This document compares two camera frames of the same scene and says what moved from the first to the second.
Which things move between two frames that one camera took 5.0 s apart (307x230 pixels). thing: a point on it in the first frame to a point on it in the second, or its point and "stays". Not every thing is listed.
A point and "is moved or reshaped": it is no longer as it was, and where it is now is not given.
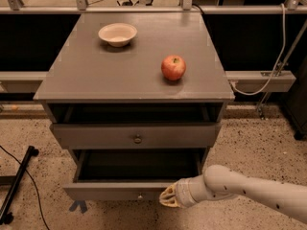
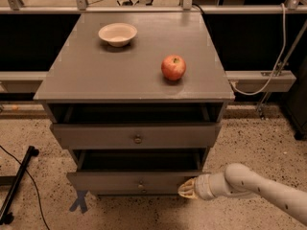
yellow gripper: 181,193 to 201,187
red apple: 174,67 stays
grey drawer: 129,174 is moved or reshaped
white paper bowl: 118,34 stays
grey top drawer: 135,135 stays
